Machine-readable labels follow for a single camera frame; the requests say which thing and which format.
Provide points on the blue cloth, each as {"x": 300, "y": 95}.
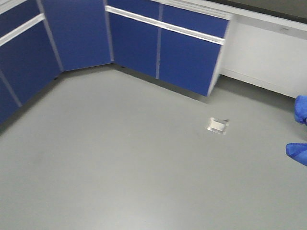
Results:
{"x": 298, "y": 151}

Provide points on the floor outlet box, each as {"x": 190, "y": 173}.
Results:
{"x": 218, "y": 126}

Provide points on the blue base cabinet with drawers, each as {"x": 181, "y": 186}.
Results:
{"x": 175, "y": 41}

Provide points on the blue corner cabinet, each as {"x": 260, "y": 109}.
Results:
{"x": 79, "y": 31}

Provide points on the blue left cabinet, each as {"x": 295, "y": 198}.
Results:
{"x": 27, "y": 59}

